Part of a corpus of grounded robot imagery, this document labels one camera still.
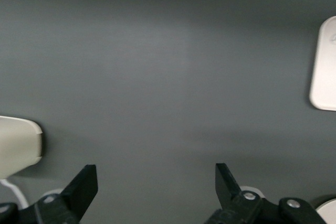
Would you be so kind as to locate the round beige plate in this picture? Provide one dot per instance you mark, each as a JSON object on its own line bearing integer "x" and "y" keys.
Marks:
{"x": 329, "y": 212}

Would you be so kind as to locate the beige rabbit print tray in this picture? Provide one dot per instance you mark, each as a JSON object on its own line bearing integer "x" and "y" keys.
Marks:
{"x": 325, "y": 77}

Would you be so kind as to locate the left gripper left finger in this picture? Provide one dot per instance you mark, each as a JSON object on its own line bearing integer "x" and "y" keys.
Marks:
{"x": 78, "y": 192}

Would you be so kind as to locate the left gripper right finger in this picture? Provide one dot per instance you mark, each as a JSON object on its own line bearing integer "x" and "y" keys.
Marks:
{"x": 228, "y": 190}

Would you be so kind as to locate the white toaster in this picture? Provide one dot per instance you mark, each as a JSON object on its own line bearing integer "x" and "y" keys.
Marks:
{"x": 18, "y": 145}

